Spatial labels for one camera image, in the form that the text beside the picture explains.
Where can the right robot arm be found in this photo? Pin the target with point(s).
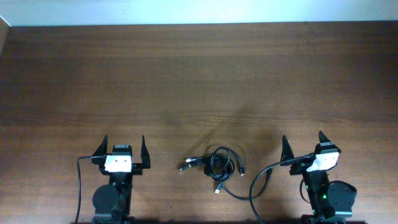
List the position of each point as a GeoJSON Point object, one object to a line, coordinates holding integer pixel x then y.
{"type": "Point", "coordinates": [331, 201]}

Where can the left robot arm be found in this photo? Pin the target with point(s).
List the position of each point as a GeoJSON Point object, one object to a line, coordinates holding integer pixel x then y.
{"type": "Point", "coordinates": [112, 201]}

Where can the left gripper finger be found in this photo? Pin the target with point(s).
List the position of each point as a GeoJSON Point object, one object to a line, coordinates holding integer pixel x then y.
{"type": "Point", "coordinates": [145, 155]}
{"type": "Point", "coordinates": [102, 149]}

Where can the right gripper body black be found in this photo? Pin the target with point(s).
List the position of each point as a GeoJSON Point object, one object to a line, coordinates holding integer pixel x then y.
{"type": "Point", "coordinates": [298, 168]}

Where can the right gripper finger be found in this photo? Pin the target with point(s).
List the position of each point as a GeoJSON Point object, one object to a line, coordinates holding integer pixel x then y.
{"type": "Point", "coordinates": [322, 138]}
{"type": "Point", "coordinates": [287, 153]}

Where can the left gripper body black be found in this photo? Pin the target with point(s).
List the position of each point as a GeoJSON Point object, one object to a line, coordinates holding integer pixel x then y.
{"type": "Point", "coordinates": [124, 178]}

